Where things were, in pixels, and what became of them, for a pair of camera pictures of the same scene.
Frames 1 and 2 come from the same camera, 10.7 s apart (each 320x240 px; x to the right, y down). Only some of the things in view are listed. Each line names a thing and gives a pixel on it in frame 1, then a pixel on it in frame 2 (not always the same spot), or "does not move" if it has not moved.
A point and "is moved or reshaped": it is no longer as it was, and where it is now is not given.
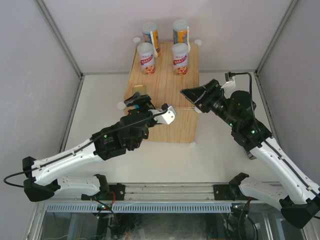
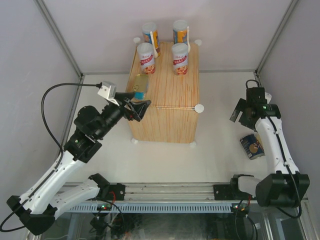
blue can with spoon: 151,35 does not move
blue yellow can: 180,32 does not move
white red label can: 147,56 does not move
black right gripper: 208,91 → 242,106
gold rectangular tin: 141,88 is moved or reshaped
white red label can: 180,58 does not move
